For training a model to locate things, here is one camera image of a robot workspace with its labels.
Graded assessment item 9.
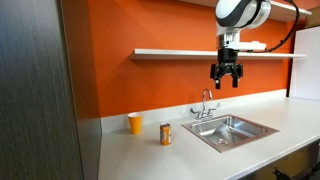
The orange soda can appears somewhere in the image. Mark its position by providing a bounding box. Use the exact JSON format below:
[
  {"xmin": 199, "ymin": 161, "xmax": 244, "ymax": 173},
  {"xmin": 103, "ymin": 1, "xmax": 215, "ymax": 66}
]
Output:
[{"xmin": 159, "ymin": 122, "xmax": 172, "ymax": 146}]

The white counter backsplash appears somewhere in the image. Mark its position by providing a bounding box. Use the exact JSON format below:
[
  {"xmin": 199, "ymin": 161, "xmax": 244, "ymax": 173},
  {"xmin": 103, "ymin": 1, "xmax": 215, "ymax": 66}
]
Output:
[{"xmin": 100, "ymin": 88, "xmax": 288, "ymax": 134}]

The stainless steel sink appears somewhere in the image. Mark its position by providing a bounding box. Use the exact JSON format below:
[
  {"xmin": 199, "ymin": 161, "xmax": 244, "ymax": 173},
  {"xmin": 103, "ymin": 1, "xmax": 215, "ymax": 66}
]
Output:
[{"xmin": 181, "ymin": 114, "xmax": 280, "ymax": 154}]

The long white wall shelf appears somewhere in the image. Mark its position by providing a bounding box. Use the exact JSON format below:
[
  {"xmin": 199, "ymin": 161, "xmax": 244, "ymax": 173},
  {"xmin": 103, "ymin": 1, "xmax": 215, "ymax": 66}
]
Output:
[{"xmin": 129, "ymin": 48, "xmax": 308, "ymax": 61}]

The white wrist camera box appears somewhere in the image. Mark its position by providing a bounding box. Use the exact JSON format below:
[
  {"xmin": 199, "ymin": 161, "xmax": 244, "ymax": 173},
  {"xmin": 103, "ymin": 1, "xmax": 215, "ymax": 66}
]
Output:
[{"xmin": 226, "ymin": 40, "xmax": 268, "ymax": 52}]

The white tall side panel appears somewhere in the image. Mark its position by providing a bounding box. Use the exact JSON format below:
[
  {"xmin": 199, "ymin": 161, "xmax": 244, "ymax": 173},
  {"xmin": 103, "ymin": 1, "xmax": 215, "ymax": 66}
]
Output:
[{"xmin": 288, "ymin": 25, "xmax": 320, "ymax": 102}]

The dark wood cabinet panel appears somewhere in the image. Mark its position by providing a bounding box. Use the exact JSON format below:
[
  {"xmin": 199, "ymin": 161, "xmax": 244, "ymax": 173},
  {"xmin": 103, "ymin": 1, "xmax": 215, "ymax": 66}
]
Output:
[{"xmin": 0, "ymin": 0, "xmax": 103, "ymax": 180}]

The orange paper cup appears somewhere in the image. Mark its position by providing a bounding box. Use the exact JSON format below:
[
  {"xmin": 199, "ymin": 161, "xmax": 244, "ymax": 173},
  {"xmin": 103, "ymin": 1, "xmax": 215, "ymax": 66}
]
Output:
[{"xmin": 127, "ymin": 112, "xmax": 143, "ymax": 135}]

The high white wall shelf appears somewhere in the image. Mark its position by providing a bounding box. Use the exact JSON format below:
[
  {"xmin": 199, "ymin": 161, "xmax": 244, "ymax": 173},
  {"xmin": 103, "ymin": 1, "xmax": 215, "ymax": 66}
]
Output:
[{"xmin": 179, "ymin": 0, "xmax": 313, "ymax": 23}]

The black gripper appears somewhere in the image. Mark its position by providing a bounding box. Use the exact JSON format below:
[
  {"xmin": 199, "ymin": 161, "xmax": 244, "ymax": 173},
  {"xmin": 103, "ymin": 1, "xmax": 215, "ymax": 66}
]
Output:
[{"xmin": 210, "ymin": 48, "xmax": 244, "ymax": 90}]

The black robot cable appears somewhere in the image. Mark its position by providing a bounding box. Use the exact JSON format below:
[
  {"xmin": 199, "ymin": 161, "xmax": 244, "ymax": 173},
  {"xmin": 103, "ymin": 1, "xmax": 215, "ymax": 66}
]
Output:
[{"xmin": 252, "ymin": 0, "xmax": 301, "ymax": 54}]

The chrome faucet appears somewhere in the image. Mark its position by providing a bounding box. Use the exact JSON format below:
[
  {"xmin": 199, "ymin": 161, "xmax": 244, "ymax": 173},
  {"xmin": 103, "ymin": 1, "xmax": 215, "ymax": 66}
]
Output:
[{"xmin": 189, "ymin": 88, "xmax": 221, "ymax": 121}]

